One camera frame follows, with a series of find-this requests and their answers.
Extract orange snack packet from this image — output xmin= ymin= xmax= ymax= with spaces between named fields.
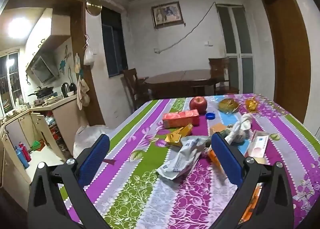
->
xmin=206 ymin=147 xmax=264 ymax=222

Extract dark window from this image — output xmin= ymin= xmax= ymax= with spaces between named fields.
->
xmin=101 ymin=6 xmax=128 ymax=78

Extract blue bottle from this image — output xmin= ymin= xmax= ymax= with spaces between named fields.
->
xmin=15 ymin=147 xmax=30 ymax=168

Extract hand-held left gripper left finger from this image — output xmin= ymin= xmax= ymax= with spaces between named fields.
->
xmin=27 ymin=134 xmax=110 ymax=229

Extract red bottle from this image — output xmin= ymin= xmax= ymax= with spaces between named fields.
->
xmin=19 ymin=142 xmax=32 ymax=163

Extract framed wall picture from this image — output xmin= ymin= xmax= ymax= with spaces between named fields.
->
xmin=151 ymin=1 xmax=184 ymax=28

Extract wooden dining table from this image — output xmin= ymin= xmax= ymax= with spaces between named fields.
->
xmin=144 ymin=69 xmax=218 ymax=99

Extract white packet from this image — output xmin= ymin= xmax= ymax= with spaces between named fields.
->
xmin=244 ymin=130 xmax=269 ymax=165

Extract green dustpan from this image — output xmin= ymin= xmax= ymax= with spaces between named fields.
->
xmin=30 ymin=140 xmax=45 ymax=151

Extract white glass door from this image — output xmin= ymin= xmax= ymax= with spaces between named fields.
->
xmin=216 ymin=4 xmax=255 ymax=94

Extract wall cable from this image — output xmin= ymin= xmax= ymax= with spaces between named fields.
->
xmin=154 ymin=1 xmax=217 ymax=54

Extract range hood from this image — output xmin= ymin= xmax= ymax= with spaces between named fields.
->
xmin=26 ymin=49 xmax=60 ymax=85

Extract red apple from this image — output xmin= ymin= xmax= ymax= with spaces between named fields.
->
xmin=189 ymin=96 xmax=208 ymax=115

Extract kitchen cabinet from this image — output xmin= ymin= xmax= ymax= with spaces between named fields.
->
xmin=0 ymin=94 xmax=78 ymax=187

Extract gas stove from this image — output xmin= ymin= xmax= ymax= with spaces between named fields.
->
xmin=34 ymin=95 xmax=63 ymax=106

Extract black wok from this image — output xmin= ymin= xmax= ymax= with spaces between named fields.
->
xmin=28 ymin=86 xmax=54 ymax=99

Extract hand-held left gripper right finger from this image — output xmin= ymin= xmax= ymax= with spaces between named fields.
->
xmin=211 ymin=132 xmax=295 ymax=229

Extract ceiling lamp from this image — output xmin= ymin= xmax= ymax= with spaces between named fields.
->
xmin=7 ymin=16 xmax=32 ymax=36

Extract kitchen window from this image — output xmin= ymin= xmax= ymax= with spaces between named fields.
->
xmin=0 ymin=50 xmax=22 ymax=119

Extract large white plastic bag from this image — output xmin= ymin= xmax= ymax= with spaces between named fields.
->
xmin=73 ymin=125 xmax=115 ymax=159

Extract wooden door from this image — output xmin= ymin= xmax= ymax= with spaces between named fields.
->
xmin=260 ymin=0 xmax=312 ymax=123

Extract wooden chair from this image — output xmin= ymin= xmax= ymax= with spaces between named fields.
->
xmin=122 ymin=68 xmax=150 ymax=112
xmin=208 ymin=57 xmax=240 ymax=95

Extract clear wrapped pastry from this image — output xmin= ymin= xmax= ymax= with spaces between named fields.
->
xmin=219 ymin=98 xmax=240 ymax=114

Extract knotted white cloth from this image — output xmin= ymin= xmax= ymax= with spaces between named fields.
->
xmin=241 ymin=114 xmax=253 ymax=130

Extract round gold wall clock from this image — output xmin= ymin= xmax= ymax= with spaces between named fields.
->
xmin=86 ymin=0 xmax=102 ymax=15

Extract hanging white plastic bag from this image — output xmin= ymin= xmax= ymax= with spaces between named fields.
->
xmin=83 ymin=34 xmax=97 ymax=66

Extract white plastic wrapper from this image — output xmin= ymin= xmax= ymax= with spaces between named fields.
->
xmin=157 ymin=136 xmax=210 ymax=181

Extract gold candy wrapper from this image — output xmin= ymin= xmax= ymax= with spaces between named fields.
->
xmin=245 ymin=97 xmax=259 ymax=113

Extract red carton box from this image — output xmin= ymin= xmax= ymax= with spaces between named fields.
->
xmin=162 ymin=109 xmax=200 ymax=129

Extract hanging cloth bags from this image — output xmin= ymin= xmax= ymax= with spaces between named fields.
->
xmin=74 ymin=54 xmax=90 ymax=110

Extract knotted grey cloth bundle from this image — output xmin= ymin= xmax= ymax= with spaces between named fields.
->
xmin=229 ymin=122 xmax=248 ymax=144

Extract gold foil packet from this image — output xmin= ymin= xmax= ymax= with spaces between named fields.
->
xmin=164 ymin=123 xmax=194 ymax=147

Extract striped floral tablecloth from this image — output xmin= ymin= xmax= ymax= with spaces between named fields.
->
xmin=59 ymin=93 xmax=320 ymax=229

